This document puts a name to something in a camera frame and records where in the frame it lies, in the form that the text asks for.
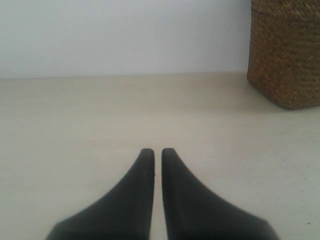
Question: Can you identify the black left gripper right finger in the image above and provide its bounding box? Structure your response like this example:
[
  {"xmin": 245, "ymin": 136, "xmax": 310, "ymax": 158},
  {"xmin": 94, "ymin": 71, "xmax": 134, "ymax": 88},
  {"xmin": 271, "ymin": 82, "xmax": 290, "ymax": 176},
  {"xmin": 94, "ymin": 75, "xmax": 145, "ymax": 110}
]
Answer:
[{"xmin": 161, "ymin": 148, "xmax": 278, "ymax": 240}]

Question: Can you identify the brown woven wicker basket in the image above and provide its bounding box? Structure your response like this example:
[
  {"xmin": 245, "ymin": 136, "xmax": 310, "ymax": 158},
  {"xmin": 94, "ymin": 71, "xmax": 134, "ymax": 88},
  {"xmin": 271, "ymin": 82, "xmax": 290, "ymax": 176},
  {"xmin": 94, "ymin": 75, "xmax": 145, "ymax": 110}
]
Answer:
[{"xmin": 247, "ymin": 0, "xmax": 320, "ymax": 110}]

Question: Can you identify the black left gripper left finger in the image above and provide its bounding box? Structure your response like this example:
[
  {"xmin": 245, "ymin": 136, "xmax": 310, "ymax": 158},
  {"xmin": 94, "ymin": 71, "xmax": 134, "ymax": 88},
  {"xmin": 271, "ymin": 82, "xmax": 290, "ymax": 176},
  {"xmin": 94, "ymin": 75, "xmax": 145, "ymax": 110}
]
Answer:
[{"xmin": 47, "ymin": 148, "xmax": 155, "ymax": 240}]

